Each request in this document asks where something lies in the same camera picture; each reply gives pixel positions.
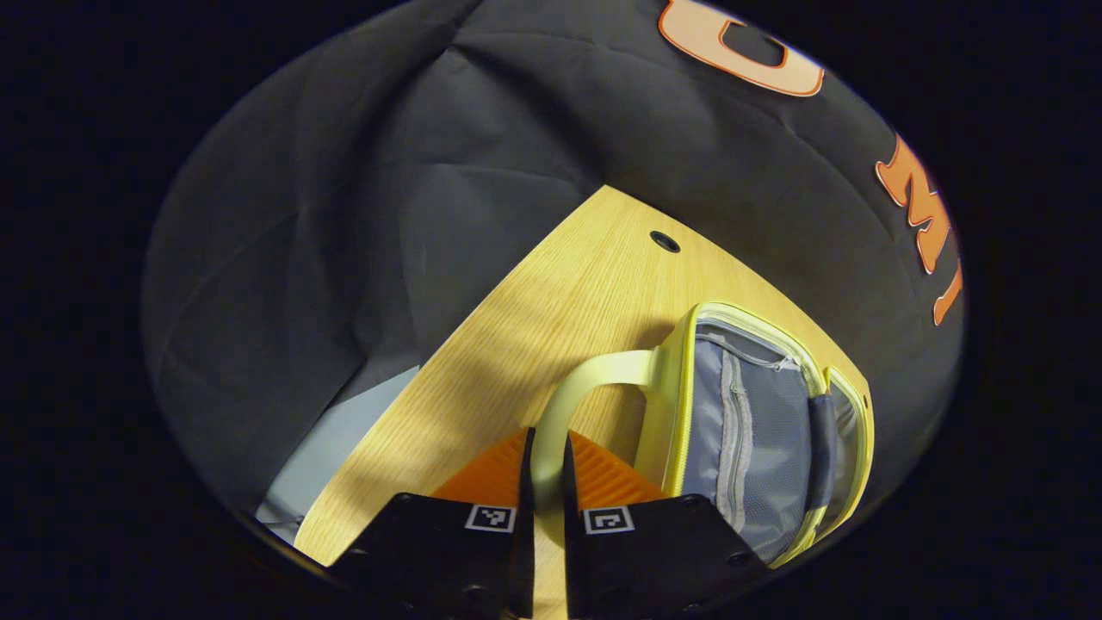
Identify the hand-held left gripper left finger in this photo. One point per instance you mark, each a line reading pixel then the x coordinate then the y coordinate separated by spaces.
pixel 525 517

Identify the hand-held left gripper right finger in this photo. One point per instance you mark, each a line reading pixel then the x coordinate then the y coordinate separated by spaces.
pixel 572 525

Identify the pale yellow suitcase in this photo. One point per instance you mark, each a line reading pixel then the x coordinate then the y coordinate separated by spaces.
pixel 758 430

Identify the black backdrop cloth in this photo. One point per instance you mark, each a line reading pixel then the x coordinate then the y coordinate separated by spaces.
pixel 387 215

